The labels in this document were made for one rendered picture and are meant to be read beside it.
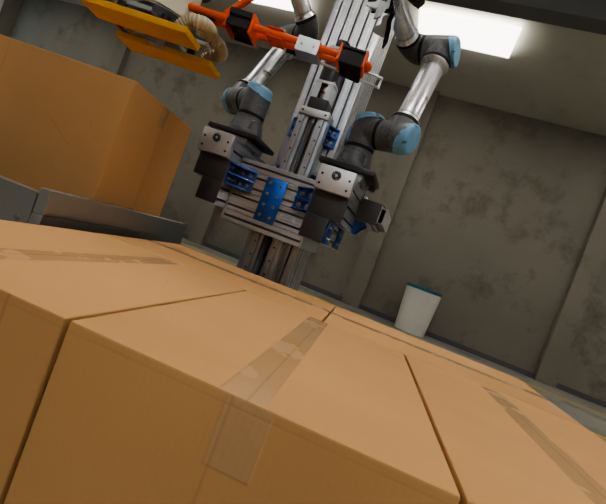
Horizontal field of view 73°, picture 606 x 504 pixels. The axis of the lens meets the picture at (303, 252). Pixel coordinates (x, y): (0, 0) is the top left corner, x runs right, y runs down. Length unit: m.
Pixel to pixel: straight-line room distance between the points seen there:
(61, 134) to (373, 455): 1.16
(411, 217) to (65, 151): 6.53
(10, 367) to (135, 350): 0.14
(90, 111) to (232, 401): 1.03
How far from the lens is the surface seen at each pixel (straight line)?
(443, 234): 7.38
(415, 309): 6.61
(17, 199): 1.15
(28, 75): 1.45
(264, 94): 1.85
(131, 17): 1.40
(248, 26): 1.38
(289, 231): 1.61
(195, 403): 0.42
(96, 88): 1.32
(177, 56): 1.51
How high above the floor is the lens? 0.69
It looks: 1 degrees down
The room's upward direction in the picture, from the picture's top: 21 degrees clockwise
